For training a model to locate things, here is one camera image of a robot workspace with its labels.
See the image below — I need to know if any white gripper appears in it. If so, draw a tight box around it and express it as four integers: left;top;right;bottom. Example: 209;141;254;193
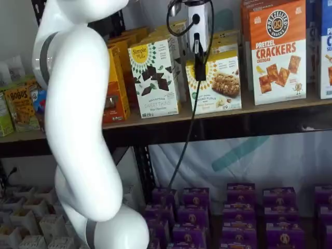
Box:
186;4;211;53

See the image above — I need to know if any white yellow-label bars box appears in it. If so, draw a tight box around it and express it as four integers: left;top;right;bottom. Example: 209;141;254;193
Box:
185;49;243;115
210;29;241;56

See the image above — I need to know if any white Simple Mills box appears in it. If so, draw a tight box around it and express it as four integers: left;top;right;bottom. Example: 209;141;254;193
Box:
147;20;189;103

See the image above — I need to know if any white Sweet Thins box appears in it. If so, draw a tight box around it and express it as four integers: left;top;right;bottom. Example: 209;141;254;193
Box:
128;38;180;119

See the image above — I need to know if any orange pretzel crackers box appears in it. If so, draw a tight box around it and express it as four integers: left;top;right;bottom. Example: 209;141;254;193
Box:
248;0;308;106

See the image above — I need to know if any wooden shelf board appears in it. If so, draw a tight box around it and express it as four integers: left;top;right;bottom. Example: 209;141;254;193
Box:
102;89;332;130

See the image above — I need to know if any orange box with window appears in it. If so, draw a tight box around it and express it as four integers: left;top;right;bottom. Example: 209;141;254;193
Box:
102;45;131;124

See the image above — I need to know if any dark snack box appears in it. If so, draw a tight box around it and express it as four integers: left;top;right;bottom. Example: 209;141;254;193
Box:
306;0;321;84

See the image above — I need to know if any blue and white box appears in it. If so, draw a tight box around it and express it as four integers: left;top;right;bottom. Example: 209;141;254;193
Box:
319;0;332;100

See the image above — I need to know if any purple Annie's box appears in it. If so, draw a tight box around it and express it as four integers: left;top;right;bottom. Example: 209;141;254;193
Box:
227;183;256;204
324;224;332;249
147;220;170;249
181;188;211;207
314;185;332;207
266;223;306;249
165;242;206;249
144;204;173;226
223;203;256;222
263;188;297;207
172;223;207;246
152;188;178;208
220;220;259;249
178;206;210;227
318;204;332;227
264;204;299;225

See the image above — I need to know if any yellow Bobo's box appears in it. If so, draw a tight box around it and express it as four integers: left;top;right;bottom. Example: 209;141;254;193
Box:
4;87;42;132

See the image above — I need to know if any green snack box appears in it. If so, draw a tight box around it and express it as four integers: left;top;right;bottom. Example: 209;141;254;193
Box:
0;90;14;137

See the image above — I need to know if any blue and red package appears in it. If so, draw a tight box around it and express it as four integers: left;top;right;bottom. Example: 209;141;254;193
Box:
30;87;48;130

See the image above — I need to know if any white pouch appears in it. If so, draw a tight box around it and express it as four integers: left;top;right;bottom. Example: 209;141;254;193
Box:
0;55;26;87

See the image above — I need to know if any small white carton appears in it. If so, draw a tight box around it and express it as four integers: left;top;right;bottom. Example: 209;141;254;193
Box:
38;214;68;241
48;237;75;249
0;197;25;211
14;186;36;201
19;234;49;249

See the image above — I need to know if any black looped cable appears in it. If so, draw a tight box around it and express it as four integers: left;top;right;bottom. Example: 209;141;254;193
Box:
167;0;201;36

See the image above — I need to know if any black cable with plug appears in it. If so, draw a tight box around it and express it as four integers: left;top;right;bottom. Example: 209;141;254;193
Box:
167;0;215;191

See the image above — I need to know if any black metal shelf post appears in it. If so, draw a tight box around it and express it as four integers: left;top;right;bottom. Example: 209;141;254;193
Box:
31;0;48;27

